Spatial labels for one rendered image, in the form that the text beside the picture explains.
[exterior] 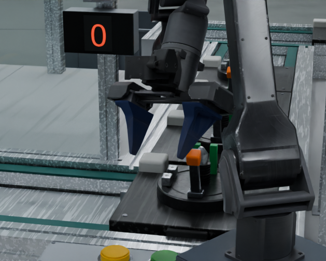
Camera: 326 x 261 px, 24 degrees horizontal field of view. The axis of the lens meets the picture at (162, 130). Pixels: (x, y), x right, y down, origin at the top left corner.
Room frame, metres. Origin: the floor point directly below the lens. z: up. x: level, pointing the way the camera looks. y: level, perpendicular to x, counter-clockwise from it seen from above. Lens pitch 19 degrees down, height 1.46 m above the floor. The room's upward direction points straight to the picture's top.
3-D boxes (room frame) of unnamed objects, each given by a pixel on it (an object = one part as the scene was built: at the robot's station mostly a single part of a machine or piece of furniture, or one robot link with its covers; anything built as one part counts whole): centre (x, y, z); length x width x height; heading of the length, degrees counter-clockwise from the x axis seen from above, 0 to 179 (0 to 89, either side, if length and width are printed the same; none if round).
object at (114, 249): (0.92, 0.06, 0.96); 0.04 x 0.04 x 0.02
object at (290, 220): (0.74, -0.11, 1.09); 0.07 x 0.07 x 0.06; 43
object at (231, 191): (0.74, -0.11, 1.15); 0.09 x 0.07 x 0.06; 104
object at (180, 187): (1.11, -0.06, 0.98); 0.14 x 0.14 x 0.02
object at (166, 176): (1.10, -0.01, 1.00); 0.02 x 0.01 x 0.02; 169
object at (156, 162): (1.22, 0.02, 0.97); 0.05 x 0.05 x 0.04; 79
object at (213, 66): (1.84, -0.21, 1.01); 0.24 x 0.24 x 0.13; 79
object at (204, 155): (1.11, -0.06, 1.04); 0.02 x 0.02 x 0.03
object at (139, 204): (1.11, -0.06, 0.96); 0.24 x 0.24 x 0.02; 79
